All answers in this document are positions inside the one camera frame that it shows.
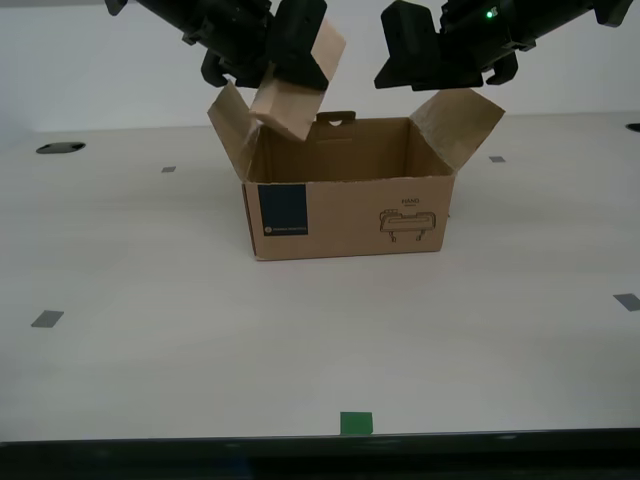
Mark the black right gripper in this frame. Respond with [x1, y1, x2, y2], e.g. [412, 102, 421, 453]
[374, 0, 532, 92]

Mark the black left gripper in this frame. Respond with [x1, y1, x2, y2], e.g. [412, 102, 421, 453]
[182, 0, 330, 92]

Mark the light wooden block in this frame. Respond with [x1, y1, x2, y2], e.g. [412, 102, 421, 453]
[248, 17, 347, 143]

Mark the open brown cardboard box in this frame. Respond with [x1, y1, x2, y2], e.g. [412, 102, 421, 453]
[207, 81, 506, 262]

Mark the large green tape square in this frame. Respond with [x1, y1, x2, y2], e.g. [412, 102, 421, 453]
[339, 411, 374, 435]

